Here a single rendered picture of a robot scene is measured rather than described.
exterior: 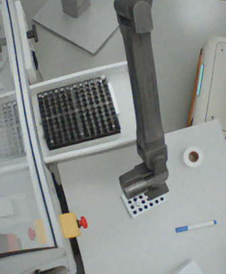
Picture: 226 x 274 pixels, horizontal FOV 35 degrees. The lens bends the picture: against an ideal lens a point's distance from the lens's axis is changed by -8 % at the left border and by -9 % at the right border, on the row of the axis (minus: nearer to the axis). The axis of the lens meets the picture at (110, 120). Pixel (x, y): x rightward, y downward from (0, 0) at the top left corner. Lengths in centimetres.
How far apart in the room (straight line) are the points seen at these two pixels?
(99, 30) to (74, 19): 18
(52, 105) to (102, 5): 132
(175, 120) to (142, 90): 128
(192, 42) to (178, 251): 147
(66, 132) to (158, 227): 42
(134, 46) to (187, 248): 70
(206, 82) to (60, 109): 95
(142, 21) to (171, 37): 159
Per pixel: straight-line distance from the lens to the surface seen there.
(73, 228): 106
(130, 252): 121
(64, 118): 113
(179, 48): 231
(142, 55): 81
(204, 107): 186
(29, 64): 120
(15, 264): 50
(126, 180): 95
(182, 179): 124
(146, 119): 87
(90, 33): 228
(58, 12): 239
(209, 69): 196
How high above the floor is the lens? 196
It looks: 71 degrees down
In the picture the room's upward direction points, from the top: straight up
